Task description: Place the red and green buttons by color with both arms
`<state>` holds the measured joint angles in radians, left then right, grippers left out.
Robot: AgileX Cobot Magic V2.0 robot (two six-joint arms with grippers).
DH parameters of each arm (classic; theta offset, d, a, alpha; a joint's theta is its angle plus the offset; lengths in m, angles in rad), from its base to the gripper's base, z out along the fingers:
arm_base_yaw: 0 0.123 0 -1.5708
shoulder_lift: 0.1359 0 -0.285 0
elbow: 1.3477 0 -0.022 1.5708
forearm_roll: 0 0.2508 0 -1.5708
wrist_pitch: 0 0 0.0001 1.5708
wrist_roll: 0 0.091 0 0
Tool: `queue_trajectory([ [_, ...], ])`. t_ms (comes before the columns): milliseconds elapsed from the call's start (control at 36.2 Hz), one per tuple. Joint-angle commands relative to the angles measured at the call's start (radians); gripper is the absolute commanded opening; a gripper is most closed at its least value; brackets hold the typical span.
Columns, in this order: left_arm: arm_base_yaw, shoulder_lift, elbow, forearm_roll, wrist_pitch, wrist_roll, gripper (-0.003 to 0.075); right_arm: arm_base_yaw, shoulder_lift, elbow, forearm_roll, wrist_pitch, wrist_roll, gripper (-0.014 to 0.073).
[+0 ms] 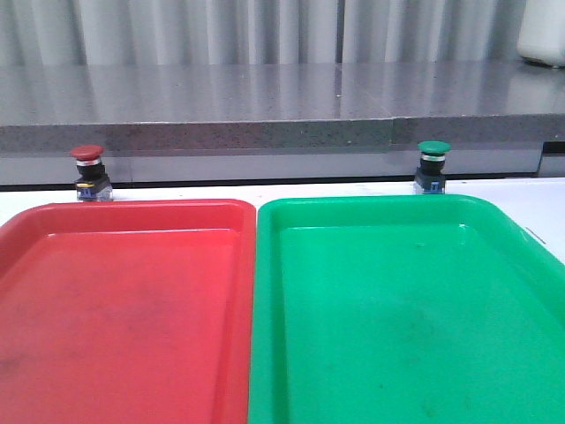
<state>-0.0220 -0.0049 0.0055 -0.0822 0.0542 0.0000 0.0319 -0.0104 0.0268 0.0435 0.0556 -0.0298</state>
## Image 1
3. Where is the red mushroom push button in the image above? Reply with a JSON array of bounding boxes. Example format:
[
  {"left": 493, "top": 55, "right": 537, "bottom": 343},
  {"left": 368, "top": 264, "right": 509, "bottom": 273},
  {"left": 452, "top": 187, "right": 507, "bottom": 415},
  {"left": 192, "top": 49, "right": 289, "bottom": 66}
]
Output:
[{"left": 71, "top": 145, "right": 113, "bottom": 202}]

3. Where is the green plastic tray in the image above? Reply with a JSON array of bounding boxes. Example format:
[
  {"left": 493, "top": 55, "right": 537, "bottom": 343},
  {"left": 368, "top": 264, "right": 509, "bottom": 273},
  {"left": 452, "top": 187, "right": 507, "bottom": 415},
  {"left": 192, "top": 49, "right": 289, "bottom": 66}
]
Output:
[{"left": 249, "top": 195, "right": 564, "bottom": 423}]

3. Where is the green mushroom push button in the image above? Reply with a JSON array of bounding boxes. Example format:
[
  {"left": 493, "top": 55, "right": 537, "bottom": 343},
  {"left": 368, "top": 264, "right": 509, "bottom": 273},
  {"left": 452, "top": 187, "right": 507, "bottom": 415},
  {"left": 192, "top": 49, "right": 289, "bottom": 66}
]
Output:
[{"left": 414, "top": 140, "right": 451, "bottom": 194}]

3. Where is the white container on counter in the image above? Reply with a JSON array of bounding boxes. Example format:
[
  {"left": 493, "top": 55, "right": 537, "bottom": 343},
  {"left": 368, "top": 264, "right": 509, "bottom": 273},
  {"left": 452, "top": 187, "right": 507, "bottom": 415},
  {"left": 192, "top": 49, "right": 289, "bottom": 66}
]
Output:
[{"left": 516, "top": 0, "right": 564, "bottom": 67}]

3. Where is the red plastic tray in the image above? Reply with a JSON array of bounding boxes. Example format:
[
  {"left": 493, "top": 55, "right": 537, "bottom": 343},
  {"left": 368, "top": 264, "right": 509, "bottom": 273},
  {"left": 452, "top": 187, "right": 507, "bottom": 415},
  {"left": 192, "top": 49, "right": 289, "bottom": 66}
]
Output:
[{"left": 1, "top": 200, "right": 256, "bottom": 423}]

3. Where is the grey stone counter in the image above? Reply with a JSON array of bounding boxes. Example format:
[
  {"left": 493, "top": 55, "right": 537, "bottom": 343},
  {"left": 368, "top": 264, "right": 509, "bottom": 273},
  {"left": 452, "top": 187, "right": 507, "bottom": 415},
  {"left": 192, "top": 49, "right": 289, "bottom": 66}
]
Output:
[{"left": 1, "top": 61, "right": 564, "bottom": 186}]

